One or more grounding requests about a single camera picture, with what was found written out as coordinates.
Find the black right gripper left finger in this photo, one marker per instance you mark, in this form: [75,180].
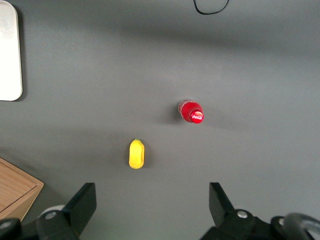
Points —
[67,222]

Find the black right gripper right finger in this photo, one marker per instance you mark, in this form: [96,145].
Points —
[235,225]

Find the beige plastic tray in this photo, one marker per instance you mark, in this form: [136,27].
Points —
[8,50]

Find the wooden drawer cabinet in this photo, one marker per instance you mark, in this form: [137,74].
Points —
[15,190]

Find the yellow toy lemon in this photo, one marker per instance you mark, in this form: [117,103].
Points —
[136,155]

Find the red cola bottle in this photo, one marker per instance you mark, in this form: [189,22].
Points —
[191,112]

